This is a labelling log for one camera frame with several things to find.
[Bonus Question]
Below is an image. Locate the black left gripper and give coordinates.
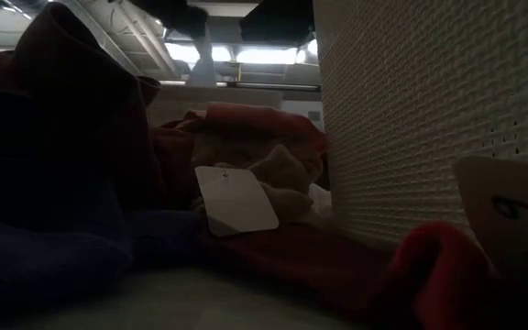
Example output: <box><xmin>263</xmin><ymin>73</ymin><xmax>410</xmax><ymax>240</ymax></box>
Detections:
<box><xmin>127</xmin><ymin>0</ymin><xmax>211</xmax><ymax>41</ymax></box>

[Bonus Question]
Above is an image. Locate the maroon garment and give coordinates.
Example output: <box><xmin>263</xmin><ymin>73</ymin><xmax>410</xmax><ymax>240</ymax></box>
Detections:
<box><xmin>0</xmin><ymin>2</ymin><xmax>163</xmax><ymax>216</ymax></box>

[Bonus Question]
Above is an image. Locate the salmon pink garment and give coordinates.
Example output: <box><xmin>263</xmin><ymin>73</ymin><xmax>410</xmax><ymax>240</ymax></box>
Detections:
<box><xmin>189</xmin><ymin>101</ymin><xmax>330</xmax><ymax>182</ymax></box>

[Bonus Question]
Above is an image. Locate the mauve pink garment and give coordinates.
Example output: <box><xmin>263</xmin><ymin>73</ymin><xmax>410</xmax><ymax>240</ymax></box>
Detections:
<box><xmin>149</xmin><ymin>119</ymin><xmax>201</xmax><ymax>213</ymax></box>

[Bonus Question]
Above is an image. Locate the beige garment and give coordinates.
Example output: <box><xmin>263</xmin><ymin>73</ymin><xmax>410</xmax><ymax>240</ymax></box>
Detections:
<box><xmin>190</xmin><ymin>144</ymin><xmax>316</xmax><ymax>226</ymax></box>

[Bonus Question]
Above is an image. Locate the purple garment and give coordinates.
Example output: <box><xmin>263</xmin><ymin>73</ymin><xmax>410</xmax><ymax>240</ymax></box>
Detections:
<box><xmin>0</xmin><ymin>176</ymin><xmax>204</xmax><ymax>317</ymax></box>

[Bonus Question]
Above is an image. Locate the bright ceiling light panel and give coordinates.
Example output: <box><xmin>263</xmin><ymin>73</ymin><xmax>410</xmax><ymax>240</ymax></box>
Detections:
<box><xmin>235</xmin><ymin>38</ymin><xmax>320</xmax><ymax>66</ymax></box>
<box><xmin>165</xmin><ymin>41</ymin><xmax>234</xmax><ymax>64</ymax></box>

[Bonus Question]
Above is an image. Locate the white perforated plastic basket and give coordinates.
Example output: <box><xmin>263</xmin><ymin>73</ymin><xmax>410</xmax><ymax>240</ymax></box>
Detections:
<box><xmin>146</xmin><ymin>85</ymin><xmax>284</xmax><ymax>128</ymax></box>
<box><xmin>313</xmin><ymin>0</ymin><xmax>528</xmax><ymax>252</ymax></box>

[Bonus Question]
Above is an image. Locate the long horizontal light bar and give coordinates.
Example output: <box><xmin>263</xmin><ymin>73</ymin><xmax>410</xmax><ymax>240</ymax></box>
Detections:
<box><xmin>158</xmin><ymin>80</ymin><xmax>323</xmax><ymax>92</ymax></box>

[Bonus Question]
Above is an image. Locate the white paper tag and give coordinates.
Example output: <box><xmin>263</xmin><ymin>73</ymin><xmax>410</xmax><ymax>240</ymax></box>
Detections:
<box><xmin>193</xmin><ymin>164</ymin><xmax>281</xmax><ymax>238</ymax></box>

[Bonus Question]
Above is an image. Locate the dark red sock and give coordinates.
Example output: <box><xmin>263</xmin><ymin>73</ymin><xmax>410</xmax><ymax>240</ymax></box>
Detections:
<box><xmin>197</xmin><ymin>218</ymin><xmax>528</xmax><ymax>330</ymax></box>

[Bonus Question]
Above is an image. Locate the white printed sock label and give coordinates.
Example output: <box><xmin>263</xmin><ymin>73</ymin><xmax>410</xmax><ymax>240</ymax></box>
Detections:
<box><xmin>453</xmin><ymin>154</ymin><xmax>528</xmax><ymax>281</ymax></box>

